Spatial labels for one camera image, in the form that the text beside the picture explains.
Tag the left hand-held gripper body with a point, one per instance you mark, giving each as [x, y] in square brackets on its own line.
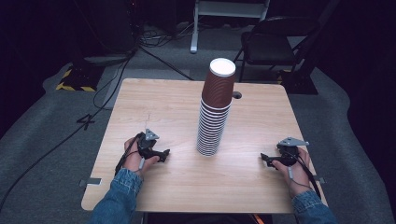
[146, 144]

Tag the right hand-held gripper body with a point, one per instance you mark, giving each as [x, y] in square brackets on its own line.
[288, 155]

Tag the stack of brown paper cups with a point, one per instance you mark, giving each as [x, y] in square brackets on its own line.
[218, 90]

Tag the person's left hand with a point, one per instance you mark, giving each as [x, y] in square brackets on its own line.
[134, 160]

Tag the person's right hand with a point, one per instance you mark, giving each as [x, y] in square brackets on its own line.
[300, 175]

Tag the metal table clamp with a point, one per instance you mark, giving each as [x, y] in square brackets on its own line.
[319, 179]
[91, 181]

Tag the yellow black striped stand base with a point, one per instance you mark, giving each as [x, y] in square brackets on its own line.
[77, 81]

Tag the black folding chair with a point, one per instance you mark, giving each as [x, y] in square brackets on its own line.
[267, 46]

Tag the white metal stand frame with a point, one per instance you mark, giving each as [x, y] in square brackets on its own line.
[230, 7]

